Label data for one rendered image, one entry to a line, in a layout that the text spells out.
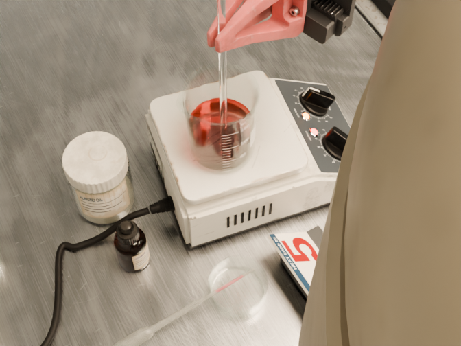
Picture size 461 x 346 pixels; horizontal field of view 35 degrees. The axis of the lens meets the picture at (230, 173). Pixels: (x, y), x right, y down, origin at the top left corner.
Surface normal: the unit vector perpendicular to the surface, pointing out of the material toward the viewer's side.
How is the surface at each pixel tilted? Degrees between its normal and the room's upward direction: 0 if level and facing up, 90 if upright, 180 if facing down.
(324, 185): 90
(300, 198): 90
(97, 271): 0
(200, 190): 0
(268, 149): 0
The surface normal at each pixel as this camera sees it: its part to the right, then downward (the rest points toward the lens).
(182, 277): 0.00, -0.53
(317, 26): -0.66, 0.65
